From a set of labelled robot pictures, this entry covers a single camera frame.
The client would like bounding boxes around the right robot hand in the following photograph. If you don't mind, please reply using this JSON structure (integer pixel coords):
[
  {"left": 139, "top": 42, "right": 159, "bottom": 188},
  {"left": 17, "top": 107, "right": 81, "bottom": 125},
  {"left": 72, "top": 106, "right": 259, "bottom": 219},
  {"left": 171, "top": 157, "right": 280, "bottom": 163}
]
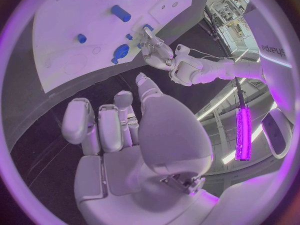
[{"left": 60, "top": 72, "right": 220, "bottom": 225}]

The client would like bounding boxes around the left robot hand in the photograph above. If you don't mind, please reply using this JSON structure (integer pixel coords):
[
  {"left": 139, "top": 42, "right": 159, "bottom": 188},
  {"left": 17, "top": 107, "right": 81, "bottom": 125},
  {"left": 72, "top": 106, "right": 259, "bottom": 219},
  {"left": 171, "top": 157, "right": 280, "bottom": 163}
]
[{"left": 138, "top": 26, "right": 176, "bottom": 72}]

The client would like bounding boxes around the white task board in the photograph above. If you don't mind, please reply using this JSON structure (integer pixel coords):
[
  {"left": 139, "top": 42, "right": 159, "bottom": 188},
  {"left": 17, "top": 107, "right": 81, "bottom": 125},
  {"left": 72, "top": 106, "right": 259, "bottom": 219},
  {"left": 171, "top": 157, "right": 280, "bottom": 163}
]
[{"left": 32, "top": 0, "right": 194, "bottom": 94}]

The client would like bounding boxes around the blue gear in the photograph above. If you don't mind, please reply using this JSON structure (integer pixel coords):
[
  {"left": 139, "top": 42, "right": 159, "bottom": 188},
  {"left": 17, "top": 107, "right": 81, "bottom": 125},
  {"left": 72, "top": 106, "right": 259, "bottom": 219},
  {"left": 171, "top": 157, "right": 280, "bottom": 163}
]
[{"left": 113, "top": 43, "right": 131, "bottom": 59}]

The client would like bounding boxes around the blue long cylinder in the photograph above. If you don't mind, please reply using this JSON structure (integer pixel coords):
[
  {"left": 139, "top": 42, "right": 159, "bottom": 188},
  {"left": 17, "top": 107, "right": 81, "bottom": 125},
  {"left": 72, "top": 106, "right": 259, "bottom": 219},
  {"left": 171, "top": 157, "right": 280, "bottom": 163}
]
[{"left": 110, "top": 4, "right": 132, "bottom": 23}]

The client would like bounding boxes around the glowing light bar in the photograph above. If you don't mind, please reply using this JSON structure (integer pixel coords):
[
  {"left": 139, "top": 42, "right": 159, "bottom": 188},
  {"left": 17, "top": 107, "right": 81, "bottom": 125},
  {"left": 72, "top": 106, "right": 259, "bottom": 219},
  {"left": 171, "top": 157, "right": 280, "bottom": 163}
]
[{"left": 234, "top": 105, "right": 253, "bottom": 162}]

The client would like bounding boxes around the metal workshop rack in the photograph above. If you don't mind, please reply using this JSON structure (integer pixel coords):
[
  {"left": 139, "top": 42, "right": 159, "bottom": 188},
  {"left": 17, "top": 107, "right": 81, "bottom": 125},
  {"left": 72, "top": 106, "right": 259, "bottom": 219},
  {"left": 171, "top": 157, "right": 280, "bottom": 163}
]
[{"left": 205, "top": 0, "right": 259, "bottom": 55}]

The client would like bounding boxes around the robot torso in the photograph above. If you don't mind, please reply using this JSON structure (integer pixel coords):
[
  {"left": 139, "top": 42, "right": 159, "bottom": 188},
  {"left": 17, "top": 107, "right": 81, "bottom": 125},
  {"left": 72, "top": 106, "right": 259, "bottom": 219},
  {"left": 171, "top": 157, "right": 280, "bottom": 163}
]
[{"left": 241, "top": 3, "right": 299, "bottom": 125}]

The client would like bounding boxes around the white cable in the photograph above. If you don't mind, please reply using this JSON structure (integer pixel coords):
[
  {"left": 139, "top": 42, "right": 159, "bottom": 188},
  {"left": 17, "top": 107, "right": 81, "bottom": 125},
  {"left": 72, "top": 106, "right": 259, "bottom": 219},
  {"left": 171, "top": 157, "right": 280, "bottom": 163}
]
[{"left": 188, "top": 48, "right": 227, "bottom": 59}]

